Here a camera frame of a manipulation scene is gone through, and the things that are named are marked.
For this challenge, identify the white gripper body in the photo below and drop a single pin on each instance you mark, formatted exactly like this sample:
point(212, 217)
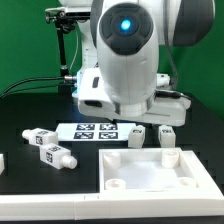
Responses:
point(160, 111)

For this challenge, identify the white square table top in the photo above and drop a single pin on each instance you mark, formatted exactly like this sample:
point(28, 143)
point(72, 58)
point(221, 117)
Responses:
point(153, 169)

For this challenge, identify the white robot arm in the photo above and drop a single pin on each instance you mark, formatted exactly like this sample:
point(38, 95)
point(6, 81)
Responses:
point(122, 81)

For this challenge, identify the white apriltag base sheet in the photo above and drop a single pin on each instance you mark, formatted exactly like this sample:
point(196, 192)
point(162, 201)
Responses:
point(94, 131)

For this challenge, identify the white obstacle fence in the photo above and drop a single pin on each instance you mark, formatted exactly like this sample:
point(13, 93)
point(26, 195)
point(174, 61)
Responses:
point(204, 200)

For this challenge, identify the white block left edge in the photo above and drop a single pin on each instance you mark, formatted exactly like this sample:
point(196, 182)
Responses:
point(2, 166)

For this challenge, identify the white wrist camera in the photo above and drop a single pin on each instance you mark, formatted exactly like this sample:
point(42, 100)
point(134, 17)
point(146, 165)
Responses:
point(90, 87)

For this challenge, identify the black camera stand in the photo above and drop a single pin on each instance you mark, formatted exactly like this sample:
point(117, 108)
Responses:
point(66, 20)

